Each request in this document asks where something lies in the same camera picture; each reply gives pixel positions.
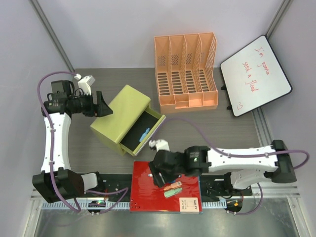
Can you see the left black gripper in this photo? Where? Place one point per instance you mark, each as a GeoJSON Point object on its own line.
{"type": "Point", "coordinates": [99, 109]}

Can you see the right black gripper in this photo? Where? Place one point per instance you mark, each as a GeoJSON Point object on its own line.
{"type": "Point", "coordinates": [167, 177]}

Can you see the green highlighter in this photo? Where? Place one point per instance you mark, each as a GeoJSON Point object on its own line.
{"type": "Point", "coordinates": [172, 192]}

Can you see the green metal drawer cabinet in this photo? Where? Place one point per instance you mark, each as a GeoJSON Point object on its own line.
{"type": "Point", "coordinates": [132, 115]}

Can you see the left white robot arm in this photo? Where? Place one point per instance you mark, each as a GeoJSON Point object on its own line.
{"type": "Point", "coordinates": [56, 179]}

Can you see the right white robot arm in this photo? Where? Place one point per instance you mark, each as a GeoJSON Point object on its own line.
{"type": "Point", "coordinates": [242, 167]}

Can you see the orange highlighter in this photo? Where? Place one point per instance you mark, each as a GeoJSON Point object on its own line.
{"type": "Point", "coordinates": [173, 186]}

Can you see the red A4 folder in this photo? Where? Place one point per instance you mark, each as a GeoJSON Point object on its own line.
{"type": "Point", "coordinates": [147, 197]}

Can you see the orange plastic file organizer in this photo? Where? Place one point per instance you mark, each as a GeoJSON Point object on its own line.
{"type": "Point", "coordinates": [184, 66]}

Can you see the small whiteboard with writing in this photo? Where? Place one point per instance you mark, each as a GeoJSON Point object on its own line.
{"type": "Point", "coordinates": [254, 77]}

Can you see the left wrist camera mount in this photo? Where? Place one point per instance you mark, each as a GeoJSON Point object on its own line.
{"type": "Point", "coordinates": [85, 83]}

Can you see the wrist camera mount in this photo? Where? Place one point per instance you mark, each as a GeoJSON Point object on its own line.
{"type": "Point", "coordinates": [85, 83]}
{"type": "Point", "coordinates": [159, 145]}

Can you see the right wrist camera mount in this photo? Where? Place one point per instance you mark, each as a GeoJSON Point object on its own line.
{"type": "Point", "coordinates": [159, 145]}

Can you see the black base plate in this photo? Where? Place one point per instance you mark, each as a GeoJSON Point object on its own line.
{"type": "Point", "coordinates": [210, 186]}

